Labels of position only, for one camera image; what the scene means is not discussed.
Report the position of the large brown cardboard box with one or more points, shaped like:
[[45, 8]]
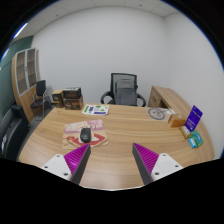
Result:
[[73, 103]]

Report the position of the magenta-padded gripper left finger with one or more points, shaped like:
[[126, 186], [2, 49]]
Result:
[[59, 165]]

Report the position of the orange cardboard box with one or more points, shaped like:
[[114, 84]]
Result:
[[176, 120]]

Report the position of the black computer mouse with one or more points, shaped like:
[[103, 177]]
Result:
[[85, 135]]

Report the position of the white sheet with coloured shapes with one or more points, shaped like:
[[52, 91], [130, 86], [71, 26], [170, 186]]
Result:
[[96, 109]]

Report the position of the black mesh office chair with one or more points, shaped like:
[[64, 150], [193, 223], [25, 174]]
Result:
[[123, 75]]

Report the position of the small brown cardboard box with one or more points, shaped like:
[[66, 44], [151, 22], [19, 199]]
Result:
[[57, 97]]

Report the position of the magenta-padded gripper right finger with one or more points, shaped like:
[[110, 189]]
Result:
[[163, 165]]

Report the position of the black leather sofa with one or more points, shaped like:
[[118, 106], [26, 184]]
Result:
[[11, 133]]

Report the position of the black side chair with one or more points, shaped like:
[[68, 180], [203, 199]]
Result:
[[40, 88]]

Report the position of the black printed box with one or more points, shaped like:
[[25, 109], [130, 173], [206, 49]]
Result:
[[72, 92]]

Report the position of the purple standing card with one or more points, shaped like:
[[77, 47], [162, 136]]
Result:
[[194, 118]]

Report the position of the tan small box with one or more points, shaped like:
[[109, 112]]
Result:
[[185, 132]]

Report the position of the wooden shelf cabinet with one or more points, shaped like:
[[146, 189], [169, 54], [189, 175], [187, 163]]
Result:
[[23, 75]]

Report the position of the cartoon print mouse pad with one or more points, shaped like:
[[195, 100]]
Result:
[[98, 133]]

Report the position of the green small box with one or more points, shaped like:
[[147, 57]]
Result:
[[197, 138]]

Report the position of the blue small box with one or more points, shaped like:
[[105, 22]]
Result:
[[192, 143]]

